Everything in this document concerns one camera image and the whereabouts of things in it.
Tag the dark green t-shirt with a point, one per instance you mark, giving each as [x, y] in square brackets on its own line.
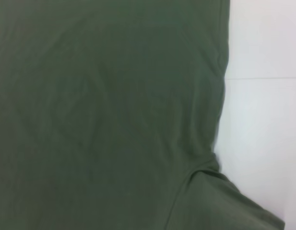
[90, 119]

